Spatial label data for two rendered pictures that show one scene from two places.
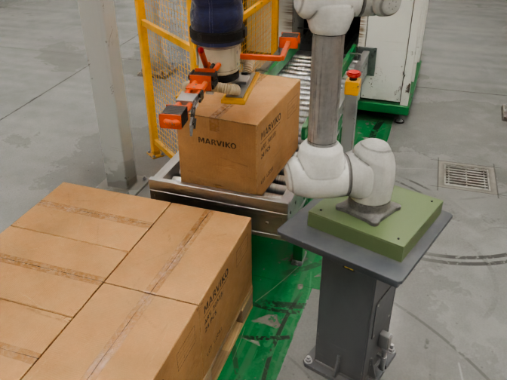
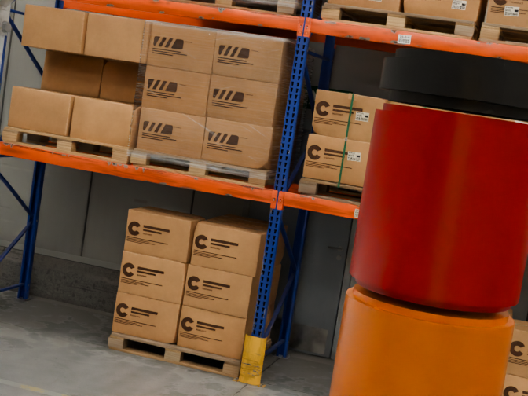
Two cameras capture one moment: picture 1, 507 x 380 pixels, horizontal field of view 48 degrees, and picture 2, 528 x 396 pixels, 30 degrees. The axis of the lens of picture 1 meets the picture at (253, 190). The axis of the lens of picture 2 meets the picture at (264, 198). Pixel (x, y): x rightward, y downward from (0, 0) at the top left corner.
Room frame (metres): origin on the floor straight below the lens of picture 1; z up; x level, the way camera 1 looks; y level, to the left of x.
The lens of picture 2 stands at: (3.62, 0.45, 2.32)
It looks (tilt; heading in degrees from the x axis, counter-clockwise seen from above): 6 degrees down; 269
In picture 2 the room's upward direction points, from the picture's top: 9 degrees clockwise
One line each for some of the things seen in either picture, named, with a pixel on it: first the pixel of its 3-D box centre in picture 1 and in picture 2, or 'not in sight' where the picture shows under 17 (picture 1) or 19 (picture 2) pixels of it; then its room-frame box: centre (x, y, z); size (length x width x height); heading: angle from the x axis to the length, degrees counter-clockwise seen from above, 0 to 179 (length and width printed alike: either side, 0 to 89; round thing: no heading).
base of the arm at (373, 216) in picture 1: (372, 200); not in sight; (1.78, -0.44, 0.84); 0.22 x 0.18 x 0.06; 136
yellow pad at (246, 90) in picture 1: (241, 83); not in sight; (2.27, 0.05, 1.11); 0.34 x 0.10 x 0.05; 169
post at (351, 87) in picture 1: (345, 169); not in sight; (2.61, -0.49, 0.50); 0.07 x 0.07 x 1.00; 71
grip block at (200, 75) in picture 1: (203, 79); not in sight; (2.04, 0.19, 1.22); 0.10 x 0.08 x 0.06; 79
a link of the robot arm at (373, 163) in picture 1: (370, 169); not in sight; (1.76, -0.42, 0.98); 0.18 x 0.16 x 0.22; 98
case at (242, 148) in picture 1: (242, 131); not in sight; (2.56, 0.05, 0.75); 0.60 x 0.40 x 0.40; 157
